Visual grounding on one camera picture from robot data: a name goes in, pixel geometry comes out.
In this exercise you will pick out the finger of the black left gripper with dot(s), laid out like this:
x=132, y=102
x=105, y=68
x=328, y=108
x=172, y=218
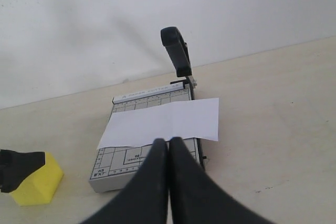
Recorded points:
x=17, y=166

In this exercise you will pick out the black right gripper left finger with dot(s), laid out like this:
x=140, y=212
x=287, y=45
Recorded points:
x=145, y=197

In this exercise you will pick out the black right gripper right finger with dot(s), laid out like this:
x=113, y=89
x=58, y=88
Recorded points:
x=196, y=198

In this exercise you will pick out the yellow foam cube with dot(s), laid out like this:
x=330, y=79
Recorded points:
x=40, y=186

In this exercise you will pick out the white paper sheet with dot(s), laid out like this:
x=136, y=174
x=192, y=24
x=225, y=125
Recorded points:
x=184, y=119

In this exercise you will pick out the black cutter blade arm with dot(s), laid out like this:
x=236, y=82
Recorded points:
x=177, y=50

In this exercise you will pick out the grey paper cutter base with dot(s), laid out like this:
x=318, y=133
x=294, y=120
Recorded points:
x=115, y=166

